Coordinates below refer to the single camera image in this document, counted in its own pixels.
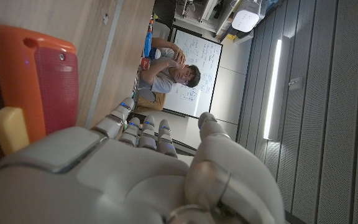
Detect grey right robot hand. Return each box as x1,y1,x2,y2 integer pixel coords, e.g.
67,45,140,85
0,96,287,224

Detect seated person in grey t-shirt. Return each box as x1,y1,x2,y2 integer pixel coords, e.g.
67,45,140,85
134,37,201,113

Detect long ceiling light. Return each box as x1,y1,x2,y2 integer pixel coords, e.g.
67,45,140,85
263,39,283,141

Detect whiteboard with black frame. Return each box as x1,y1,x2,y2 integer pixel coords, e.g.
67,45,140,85
162,27,224,119

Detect tan jacket on chair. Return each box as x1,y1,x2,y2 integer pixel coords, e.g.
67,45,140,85
134,91,167,113

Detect orange and red plastic toy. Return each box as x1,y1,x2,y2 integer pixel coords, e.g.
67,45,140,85
0,24,80,144

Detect white air purifier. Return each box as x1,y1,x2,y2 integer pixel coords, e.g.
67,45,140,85
231,0,262,34

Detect cream plastic toy piece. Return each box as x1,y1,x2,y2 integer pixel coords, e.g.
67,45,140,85
0,106,30,156

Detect blue bottle with white cap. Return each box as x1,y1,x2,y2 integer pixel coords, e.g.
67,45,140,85
144,30,153,58

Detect red drink can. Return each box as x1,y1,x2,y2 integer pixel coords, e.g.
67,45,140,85
140,57,152,71

